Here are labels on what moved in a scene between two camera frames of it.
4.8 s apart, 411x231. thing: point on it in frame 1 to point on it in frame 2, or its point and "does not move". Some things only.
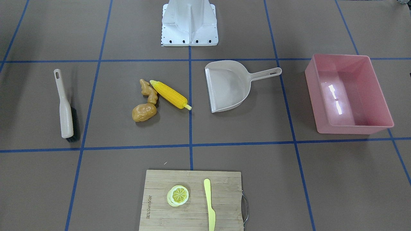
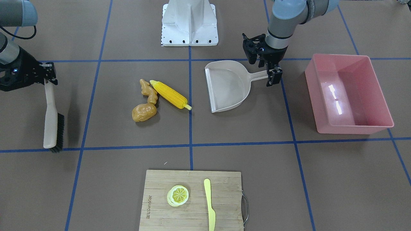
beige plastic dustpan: [229, 83] does not move
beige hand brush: [68, 119] to [54, 125]
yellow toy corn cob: [173, 98] does not move
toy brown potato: [143, 111] does not move
